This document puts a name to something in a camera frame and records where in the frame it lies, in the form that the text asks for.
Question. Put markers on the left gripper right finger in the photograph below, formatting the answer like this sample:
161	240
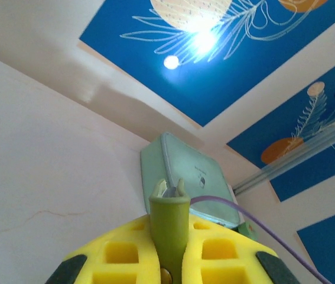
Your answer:
244	251

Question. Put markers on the blue botanical wall poster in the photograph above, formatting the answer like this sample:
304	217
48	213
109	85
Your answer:
303	177
214	88
332	251

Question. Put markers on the mint green lidded container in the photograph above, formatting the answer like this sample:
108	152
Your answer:
191	171

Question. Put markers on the aluminium frame post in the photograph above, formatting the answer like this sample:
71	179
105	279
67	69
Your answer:
303	154

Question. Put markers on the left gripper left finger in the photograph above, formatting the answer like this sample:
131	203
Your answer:
117	239

